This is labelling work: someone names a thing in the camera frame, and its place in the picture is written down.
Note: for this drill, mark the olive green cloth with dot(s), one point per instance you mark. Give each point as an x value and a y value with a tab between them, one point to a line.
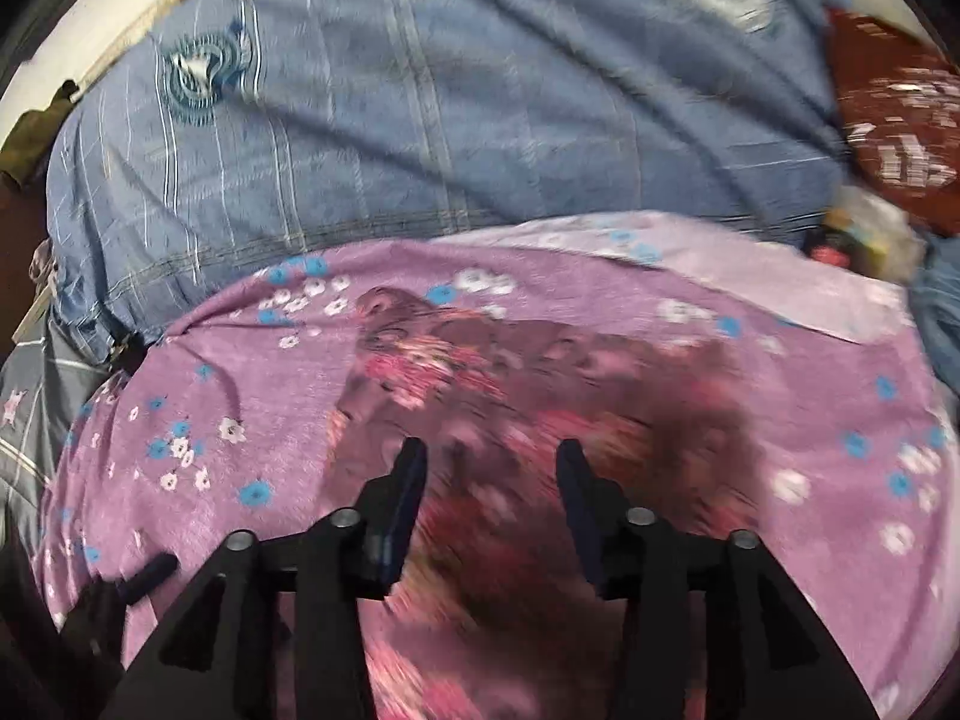
30	139

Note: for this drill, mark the grey striped cloth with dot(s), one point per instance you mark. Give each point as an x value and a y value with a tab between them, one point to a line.
37	420

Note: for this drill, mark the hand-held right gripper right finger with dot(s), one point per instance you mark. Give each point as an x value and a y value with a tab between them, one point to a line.
581	517

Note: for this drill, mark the yellow and blue box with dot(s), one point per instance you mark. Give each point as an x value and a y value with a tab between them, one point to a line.
881	244

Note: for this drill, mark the light blue cloth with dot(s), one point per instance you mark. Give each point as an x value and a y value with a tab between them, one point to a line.
937	307

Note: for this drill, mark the dark pink floral garment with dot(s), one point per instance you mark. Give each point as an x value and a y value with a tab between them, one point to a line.
525	390

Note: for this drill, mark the dark bottle with red label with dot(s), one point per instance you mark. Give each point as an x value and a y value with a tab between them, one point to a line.
829	251

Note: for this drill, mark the red plastic bag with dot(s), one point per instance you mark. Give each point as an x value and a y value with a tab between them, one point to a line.
892	120

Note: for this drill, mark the purple floral blanket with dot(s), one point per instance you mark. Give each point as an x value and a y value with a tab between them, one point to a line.
247	397

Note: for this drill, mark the blue plaid blanket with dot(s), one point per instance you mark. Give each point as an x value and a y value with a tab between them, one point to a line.
450	112

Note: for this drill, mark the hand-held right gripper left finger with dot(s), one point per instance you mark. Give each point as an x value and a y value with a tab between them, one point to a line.
396	517

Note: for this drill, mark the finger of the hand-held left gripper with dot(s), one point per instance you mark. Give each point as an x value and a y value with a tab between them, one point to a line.
154	574

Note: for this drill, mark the clear plastic packaging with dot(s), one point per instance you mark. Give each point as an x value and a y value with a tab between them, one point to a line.
862	202

